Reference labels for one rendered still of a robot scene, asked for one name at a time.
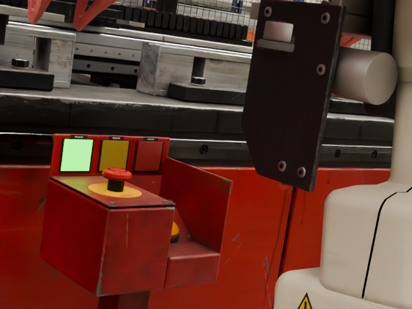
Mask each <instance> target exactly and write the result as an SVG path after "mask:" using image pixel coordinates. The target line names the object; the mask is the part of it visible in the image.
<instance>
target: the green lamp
mask: <svg viewBox="0 0 412 309"><path fill-rule="evenodd" d="M92 144H93V140H77V139H64V149H63V158H62V164H61V171H89V168H90V159H91V150H92Z"/></svg>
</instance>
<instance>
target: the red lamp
mask: <svg viewBox="0 0 412 309"><path fill-rule="evenodd" d="M162 144H163V142H138V147H137V156H136V161H135V169H134V171H159V165H160V160H161V152H162Z"/></svg>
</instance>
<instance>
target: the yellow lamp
mask: <svg viewBox="0 0 412 309"><path fill-rule="evenodd" d="M128 146H129V141H117V140H103V142H102V151H101V160H100V165H99V171H103V170H104V169H107V168H109V167H116V168H121V169H125V168H126V160H127V155H128Z"/></svg>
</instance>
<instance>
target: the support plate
mask: <svg viewBox="0 0 412 309"><path fill-rule="evenodd" d="M0 14H4V15H13V16H18V17H26V18H27V17H28V10H27V9H22V8H18V7H11V6H3V5H0ZM64 17H65V16H64V15H60V14H55V13H48V12H44V13H43V15H42V16H41V18H40V20H48V21H56V22H61V23H64Z"/></svg>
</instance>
